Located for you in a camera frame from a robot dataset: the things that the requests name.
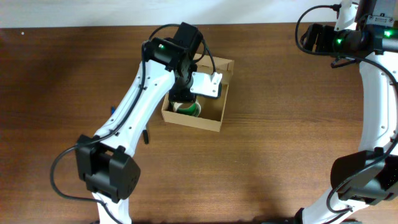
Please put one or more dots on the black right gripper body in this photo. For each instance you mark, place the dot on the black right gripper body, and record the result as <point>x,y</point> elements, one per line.
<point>311,38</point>

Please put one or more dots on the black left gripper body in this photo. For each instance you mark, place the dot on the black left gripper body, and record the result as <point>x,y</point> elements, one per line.
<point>181,95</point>

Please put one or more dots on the beige masking tape roll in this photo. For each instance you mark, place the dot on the beige masking tape roll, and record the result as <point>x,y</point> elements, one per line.
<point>177,106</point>

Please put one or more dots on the green tape roll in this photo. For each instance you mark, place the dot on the green tape roll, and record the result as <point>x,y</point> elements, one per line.
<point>191,109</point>

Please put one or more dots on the brown cardboard box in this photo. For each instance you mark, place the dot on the brown cardboard box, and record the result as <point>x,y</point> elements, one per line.
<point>212,111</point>

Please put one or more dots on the black permanent marker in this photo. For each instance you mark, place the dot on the black permanent marker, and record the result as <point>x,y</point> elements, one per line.
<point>145,135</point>

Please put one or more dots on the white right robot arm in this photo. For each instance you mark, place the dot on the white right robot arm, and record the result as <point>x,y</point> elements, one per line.
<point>365,33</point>

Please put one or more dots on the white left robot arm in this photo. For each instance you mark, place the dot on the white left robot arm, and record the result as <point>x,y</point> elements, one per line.
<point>105,162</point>

